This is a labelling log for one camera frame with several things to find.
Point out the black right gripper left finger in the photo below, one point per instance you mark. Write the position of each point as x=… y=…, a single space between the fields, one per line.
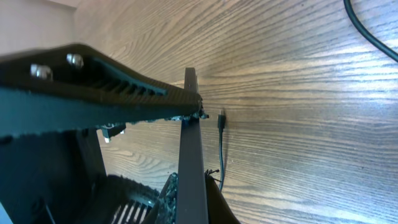
x=75 y=87

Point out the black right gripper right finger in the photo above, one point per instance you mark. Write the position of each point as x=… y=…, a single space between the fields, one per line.
x=164 y=210

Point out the black Samsung Galaxy smartphone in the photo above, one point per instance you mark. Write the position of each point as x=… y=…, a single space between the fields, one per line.
x=191 y=189

